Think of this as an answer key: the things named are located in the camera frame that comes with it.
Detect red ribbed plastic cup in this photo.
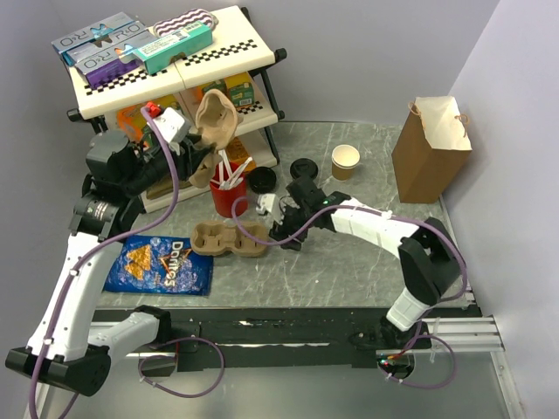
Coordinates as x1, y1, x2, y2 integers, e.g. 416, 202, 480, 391
210, 162, 248, 218

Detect purple RO foil box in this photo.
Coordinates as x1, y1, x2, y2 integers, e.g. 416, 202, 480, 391
75, 44, 142, 88

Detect black plastic cup lid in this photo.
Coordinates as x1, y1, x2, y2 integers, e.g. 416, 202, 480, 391
290, 157, 320, 179

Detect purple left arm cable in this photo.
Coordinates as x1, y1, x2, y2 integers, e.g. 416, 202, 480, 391
28, 106, 226, 419

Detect brown pulp cup carrier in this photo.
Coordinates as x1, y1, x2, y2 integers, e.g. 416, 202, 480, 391
189, 89, 242, 189

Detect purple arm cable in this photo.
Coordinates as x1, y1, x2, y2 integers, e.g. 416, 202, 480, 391
231, 196, 468, 389
28, 106, 226, 419

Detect brown paper cups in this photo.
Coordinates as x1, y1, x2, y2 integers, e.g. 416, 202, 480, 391
331, 144, 361, 181

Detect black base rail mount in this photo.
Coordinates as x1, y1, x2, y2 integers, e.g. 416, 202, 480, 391
108, 305, 481, 376

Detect brown snack bag lower shelf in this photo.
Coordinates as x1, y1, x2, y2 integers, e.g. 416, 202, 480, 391
142, 175, 198, 203

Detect brown paper takeout bag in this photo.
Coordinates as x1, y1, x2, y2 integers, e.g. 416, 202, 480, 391
391, 96, 472, 203

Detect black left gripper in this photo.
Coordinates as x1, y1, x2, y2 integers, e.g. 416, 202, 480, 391
121, 132, 212, 196

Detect cream checkered shelf rack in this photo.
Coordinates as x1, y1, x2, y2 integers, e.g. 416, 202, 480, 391
66, 4, 288, 215

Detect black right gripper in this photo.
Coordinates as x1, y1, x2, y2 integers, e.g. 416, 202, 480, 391
269, 200, 314, 252

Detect black coffee cup lids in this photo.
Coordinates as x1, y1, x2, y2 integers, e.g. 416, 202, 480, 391
246, 167, 277, 194

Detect blue Doritos chip bag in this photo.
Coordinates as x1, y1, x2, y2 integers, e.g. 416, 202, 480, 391
103, 235, 213, 296

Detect green orange snack box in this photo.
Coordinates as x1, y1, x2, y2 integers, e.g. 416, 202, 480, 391
116, 104, 147, 142

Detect purple wavy pouch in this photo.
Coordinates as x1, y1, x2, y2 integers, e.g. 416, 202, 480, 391
153, 8, 219, 38

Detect silver RO foil box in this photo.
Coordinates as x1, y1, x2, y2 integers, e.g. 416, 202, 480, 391
52, 12, 147, 66

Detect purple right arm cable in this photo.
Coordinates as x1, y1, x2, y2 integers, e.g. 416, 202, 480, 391
231, 196, 468, 389

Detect teal foil box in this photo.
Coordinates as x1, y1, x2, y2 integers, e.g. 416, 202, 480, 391
133, 21, 213, 74

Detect single brown pulp carrier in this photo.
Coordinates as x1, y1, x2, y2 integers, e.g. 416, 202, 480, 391
190, 221, 267, 258

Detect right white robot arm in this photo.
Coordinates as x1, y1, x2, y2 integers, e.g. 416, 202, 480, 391
259, 176, 466, 348

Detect white wrapped straw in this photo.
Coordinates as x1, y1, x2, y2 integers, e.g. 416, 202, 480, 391
227, 157, 253, 189
219, 149, 231, 190

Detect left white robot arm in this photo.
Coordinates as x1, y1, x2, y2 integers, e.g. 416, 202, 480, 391
5, 130, 213, 396

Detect brown paper coffee cup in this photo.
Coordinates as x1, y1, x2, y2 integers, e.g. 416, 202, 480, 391
291, 158, 320, 184

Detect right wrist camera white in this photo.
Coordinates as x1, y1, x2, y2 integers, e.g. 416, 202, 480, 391
256, 193, 281, 218

